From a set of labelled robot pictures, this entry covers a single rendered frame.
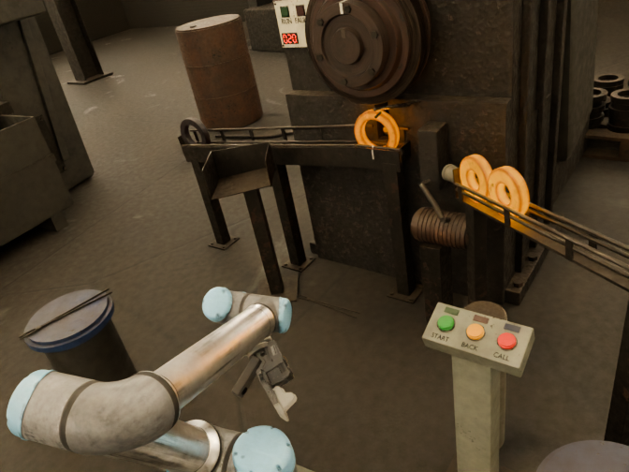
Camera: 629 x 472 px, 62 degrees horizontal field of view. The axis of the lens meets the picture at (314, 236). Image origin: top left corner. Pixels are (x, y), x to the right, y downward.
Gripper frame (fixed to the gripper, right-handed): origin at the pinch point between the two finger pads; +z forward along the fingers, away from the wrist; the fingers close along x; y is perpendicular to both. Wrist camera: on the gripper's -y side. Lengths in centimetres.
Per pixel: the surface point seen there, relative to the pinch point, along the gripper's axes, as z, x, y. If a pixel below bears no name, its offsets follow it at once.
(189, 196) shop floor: -193, 163, -18
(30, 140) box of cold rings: -244, 101, -84
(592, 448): 41, -12, 60
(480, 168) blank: -36, 2, 87
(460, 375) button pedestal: 13.9, -5.1, 45.4
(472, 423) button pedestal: 25, 8, 43
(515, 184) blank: -22, -7, 88
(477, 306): 0, 3, 61
